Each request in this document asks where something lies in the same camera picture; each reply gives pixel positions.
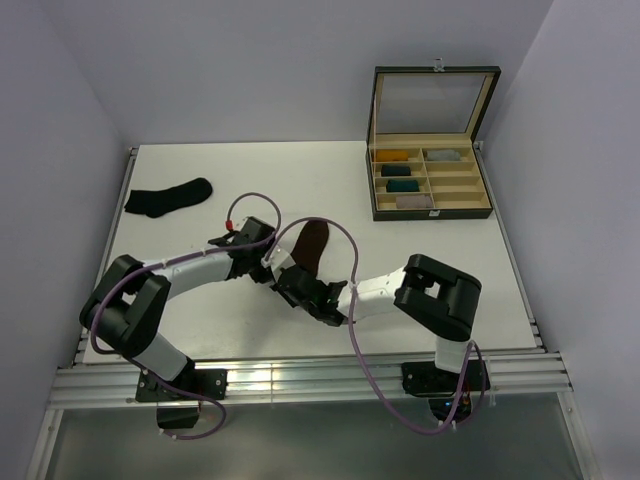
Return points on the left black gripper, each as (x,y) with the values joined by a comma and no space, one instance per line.
(260,277)

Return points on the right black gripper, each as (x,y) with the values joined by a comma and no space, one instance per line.
(276,287)

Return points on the brown striped sock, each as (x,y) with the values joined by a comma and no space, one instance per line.
(310,245)

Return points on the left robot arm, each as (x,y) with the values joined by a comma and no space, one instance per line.
(125,309)

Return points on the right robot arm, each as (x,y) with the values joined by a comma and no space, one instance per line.
(440,298)

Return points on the black sock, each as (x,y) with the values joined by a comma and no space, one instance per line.
(155,204)

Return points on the pink-grey rolled sock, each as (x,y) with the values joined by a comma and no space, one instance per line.
(415,202)

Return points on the teal rolled sock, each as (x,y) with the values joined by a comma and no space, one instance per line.
(402,186)

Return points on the dark rolled sock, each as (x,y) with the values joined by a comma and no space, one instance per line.
(389,170)

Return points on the orange rolled sock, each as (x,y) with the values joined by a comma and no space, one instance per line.
(386,156)

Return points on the black compartment storage box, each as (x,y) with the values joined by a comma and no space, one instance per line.
(422,153)

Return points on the light grey rolled sock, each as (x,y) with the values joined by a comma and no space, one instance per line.
(444,155)

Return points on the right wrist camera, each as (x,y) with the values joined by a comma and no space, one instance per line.
(277,257)

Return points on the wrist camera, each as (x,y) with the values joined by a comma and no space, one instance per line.
(277,257)
(233,239)

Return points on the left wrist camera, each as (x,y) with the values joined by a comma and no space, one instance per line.
(233,239)

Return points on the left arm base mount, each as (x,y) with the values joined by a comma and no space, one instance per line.
(180,402)

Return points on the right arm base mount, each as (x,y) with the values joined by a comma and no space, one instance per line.
(424,380)

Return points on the aluminium frame rail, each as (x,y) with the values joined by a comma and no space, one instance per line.
(85,386)

